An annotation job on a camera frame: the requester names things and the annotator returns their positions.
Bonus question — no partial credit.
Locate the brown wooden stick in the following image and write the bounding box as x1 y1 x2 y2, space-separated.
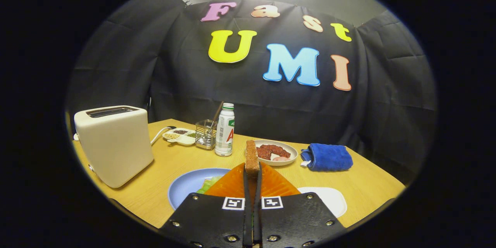
211 101 224 126

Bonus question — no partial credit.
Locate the green lettuce leaf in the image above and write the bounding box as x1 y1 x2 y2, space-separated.
196 176 223 195

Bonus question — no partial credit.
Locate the blue folded towel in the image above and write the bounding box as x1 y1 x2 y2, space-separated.
300 143 354 172

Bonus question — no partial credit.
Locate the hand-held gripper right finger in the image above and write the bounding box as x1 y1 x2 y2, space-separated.
253 162 346 248

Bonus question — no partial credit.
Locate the blue round plate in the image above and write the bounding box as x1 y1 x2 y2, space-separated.
167 168 231 210

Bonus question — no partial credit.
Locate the white square plate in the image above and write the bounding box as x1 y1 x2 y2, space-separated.
298 187 348 218

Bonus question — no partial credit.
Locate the white drink bottle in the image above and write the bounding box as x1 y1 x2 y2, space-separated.
215 103 235 157

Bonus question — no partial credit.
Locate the white toaster cable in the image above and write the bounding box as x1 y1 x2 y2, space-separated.
150 126 177 146

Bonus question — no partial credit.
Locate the black backdrop cloth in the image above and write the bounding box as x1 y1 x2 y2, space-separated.
66 0 438 184

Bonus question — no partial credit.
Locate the cream toaster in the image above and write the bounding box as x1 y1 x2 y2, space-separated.
73 105 155 189

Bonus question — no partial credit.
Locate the wire mesh holder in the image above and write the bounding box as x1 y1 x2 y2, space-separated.
195 119 218 150

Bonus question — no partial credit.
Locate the toasted bread slice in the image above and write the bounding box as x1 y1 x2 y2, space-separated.
245 140 260 179

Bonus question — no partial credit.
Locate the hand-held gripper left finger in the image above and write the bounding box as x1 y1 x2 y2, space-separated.
158 162 253 248

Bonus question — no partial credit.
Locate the beige round plate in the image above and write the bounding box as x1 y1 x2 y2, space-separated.
254 139 298 167

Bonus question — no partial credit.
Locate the white condiment dish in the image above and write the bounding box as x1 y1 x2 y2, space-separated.
162 127 197 146

